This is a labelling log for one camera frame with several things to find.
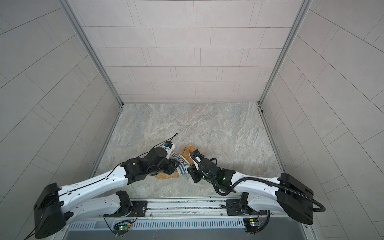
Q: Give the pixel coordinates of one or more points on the left green circuit board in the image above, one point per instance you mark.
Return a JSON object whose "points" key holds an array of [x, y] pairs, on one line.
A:
{"points": [[123, 226]]}

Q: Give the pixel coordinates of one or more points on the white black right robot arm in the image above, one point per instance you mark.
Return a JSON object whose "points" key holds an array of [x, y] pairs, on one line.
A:
{"points": [[283, 194]]}

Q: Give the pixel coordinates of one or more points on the tan plush teddy bear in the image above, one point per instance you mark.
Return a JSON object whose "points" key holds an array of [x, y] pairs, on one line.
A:
{"points": [[185, 152]]}

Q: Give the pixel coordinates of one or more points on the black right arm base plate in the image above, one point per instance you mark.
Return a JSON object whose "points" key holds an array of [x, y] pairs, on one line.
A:
{"points": [[238, 207]]}

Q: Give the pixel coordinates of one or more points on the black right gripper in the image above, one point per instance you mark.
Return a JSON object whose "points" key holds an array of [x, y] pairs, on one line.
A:
{"points": [[195, 172]]}

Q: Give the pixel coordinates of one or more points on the white ventilation grille strip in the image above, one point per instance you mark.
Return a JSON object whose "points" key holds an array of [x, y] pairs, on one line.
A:
{"points": [[162, 224]]}

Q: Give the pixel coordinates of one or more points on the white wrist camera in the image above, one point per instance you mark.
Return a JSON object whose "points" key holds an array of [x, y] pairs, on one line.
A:
{"points": [[168, 145], [196, 156]]}

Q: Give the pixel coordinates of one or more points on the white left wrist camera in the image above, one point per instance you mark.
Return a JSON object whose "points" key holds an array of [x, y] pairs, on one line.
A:
{"points": [[168, 145]]}

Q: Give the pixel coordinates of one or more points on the aluminium left corner post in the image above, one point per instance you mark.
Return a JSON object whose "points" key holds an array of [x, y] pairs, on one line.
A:
{"points": [[88, 47]]}

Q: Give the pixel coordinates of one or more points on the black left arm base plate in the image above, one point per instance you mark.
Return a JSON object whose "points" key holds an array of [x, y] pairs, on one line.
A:
{"points": [[138, 209]]}

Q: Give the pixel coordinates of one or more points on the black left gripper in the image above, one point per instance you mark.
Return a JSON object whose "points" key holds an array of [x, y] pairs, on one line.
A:
{"points": [[171, 165]]}

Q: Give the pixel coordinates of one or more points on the green circuit board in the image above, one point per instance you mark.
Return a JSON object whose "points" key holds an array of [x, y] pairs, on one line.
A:
{"points": [[251, 225], [123, 226]]}

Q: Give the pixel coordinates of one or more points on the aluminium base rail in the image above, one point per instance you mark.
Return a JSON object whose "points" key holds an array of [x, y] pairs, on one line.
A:
{"points": [[204, 207]]}

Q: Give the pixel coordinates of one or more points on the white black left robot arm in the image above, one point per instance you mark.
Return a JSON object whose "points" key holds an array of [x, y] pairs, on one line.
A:
{"points": [[58, 207]]}

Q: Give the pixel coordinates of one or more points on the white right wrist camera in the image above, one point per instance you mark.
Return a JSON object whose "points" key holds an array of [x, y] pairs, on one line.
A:
{"points": [[196, 156]]}

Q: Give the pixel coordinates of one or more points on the blue white striped knit sweater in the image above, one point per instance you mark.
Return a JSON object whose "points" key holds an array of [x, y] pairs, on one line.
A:
{"points": [[183, 163]]}

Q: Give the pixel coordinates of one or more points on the right green circuit board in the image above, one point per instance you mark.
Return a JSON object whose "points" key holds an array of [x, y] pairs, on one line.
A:
{"points": [[251, 225]]}

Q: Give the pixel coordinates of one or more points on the aluminium corner post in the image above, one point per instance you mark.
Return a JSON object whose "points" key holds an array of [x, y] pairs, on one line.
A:
{"points": [[88, 47], [290, 38]]}

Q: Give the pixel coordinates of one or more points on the aluminium right corner post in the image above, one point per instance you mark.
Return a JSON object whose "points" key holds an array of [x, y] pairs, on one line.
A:
{"points": [[290, 38]]}

